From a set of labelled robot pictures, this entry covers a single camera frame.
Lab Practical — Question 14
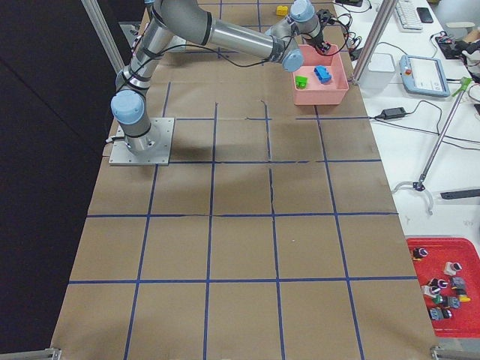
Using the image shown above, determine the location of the white plastic container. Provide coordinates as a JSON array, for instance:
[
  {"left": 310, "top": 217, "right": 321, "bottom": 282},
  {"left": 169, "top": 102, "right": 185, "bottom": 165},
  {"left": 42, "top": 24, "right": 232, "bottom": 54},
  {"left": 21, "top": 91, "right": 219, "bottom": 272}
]
[{"left": 360, "top": 52, "right": 395, "bottom": 93}]

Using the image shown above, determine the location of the white keyboard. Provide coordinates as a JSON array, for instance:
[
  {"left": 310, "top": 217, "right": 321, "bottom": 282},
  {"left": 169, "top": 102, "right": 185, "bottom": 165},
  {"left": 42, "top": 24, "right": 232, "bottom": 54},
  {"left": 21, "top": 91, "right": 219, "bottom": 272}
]
[{"left": 395, "top": 0, "right": 423, "bottom": 32}]

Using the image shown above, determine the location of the black smartphone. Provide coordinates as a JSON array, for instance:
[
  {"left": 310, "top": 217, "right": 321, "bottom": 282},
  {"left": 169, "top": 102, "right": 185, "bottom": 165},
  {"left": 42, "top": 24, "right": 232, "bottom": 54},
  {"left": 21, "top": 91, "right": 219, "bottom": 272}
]
[{"left": 416, "top": 7, "right": 434, "bottom": 23}]

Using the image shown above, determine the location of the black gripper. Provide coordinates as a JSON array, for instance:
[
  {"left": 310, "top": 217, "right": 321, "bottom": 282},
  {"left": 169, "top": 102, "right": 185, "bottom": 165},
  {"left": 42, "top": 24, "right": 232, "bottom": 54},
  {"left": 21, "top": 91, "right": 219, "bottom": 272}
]
[{"left": 313, "top": 28, "right": 332, "bottom": 56}]

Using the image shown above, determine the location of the reacher grabber tool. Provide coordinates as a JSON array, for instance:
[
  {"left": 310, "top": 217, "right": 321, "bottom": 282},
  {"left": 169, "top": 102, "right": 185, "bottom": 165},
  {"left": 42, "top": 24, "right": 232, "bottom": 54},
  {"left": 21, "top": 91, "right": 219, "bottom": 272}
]
[{"left": 391, "top": 77, "right": 473, "bottom": 216}]

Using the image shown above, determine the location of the yellow toy block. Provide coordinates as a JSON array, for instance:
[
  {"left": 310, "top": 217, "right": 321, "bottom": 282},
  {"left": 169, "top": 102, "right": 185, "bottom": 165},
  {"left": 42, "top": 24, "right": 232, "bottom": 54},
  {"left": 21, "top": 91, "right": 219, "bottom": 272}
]
[{"left": 275, "top": 5, "right": 289, "bottom": 17}]

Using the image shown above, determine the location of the green toy block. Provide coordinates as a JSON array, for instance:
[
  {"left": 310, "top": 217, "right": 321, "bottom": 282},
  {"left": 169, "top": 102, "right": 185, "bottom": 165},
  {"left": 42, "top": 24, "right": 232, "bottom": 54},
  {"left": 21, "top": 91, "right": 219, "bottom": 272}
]
[{"left": 295, "top": 76, "right": 308, "bottom": 89}]

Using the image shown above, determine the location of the aluminium frame post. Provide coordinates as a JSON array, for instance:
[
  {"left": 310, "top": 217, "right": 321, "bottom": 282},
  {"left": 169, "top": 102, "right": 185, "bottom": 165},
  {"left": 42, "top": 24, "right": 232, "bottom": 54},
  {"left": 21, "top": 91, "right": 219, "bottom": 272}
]
[{"left": 352, "top": 0, "right": 398, "bottom": 85}]

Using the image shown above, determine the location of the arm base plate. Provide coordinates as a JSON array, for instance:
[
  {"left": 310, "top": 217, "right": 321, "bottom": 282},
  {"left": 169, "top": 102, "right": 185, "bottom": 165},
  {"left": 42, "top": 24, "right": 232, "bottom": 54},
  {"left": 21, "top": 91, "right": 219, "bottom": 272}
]
[{"left": 109, "top": 117, "right": 175, "bottom": 167}]

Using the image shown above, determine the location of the red parts tray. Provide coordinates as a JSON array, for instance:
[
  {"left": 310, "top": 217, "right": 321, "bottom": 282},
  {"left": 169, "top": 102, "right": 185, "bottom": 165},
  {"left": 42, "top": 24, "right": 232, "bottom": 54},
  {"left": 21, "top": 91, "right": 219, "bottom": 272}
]
[{"left": 407, "top": 237, "right": 479, "bottom": 338}]

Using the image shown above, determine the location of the pink plastic box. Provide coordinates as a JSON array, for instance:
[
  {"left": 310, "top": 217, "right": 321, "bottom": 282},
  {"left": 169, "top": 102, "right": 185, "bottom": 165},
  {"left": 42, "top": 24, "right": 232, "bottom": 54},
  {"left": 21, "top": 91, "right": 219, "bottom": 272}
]
[{"left": 291, "top": 44, "right": 349, "bottom": 106}]

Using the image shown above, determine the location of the black power brick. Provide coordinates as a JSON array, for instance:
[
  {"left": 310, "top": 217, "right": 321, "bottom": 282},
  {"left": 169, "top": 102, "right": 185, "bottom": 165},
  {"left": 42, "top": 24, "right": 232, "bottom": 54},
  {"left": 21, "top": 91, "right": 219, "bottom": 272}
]
[{"left": 379, "top": 107, "right": 407, "bottom": 120}]

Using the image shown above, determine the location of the teach pendant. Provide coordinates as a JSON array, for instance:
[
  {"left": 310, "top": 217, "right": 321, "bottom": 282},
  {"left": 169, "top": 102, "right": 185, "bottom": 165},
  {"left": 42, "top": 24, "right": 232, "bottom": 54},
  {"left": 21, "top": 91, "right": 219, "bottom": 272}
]
[{"left": 399, "top": 55, "right": 450, "bottom": 98}]

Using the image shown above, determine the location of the blue toy block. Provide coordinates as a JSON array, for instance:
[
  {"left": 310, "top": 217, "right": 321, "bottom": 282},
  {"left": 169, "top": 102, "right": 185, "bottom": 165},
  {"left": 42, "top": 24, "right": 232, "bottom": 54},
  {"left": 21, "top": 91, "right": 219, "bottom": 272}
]
[{"left": 313, "top": 65, "right": 332, "bottom": 84}]

